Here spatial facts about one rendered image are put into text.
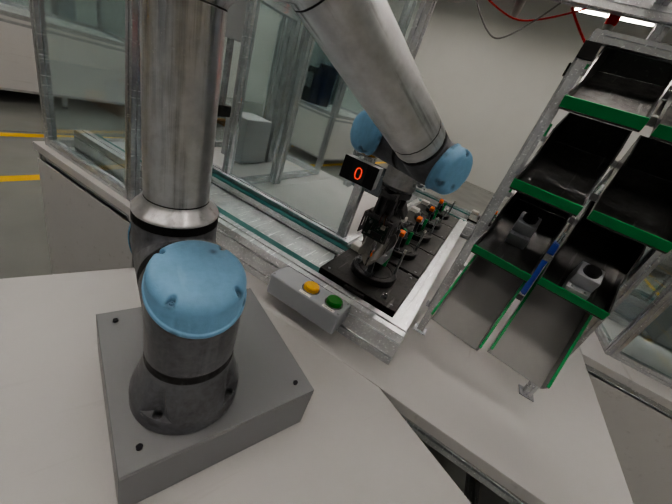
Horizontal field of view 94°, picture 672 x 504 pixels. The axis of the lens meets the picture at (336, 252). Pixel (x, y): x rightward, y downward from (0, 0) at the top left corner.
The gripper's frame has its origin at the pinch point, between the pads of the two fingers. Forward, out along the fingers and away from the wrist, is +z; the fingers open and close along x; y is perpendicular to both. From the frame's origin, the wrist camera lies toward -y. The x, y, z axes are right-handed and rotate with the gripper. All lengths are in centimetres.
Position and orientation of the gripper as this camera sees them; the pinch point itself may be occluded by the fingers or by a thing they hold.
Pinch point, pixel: (368, 259)
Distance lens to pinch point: 80.0
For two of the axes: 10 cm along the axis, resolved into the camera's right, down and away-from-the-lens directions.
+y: -4.7, 2.9, -8.4
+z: -3.1, 8.3, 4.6
